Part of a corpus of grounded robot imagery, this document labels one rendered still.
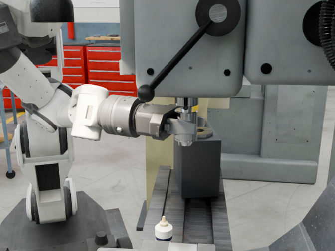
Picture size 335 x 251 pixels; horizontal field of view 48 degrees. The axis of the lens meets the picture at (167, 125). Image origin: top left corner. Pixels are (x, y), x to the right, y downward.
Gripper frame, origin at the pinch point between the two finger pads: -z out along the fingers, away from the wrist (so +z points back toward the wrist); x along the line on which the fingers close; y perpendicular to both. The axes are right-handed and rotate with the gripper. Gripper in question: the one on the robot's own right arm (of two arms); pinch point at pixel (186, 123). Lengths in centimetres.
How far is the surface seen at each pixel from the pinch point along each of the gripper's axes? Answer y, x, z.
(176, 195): 33.6, 30.4, 13.6
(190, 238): 33.5, 9.9, 1.8
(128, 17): -20.9, -5.3, 9.9
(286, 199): 124, 223, -7
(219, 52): -15.6, -7.7, -8.3
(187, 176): 26.0, 30.1, 10.2
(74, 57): 43, 381, 310
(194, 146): 16.6, 31.1, 8.5
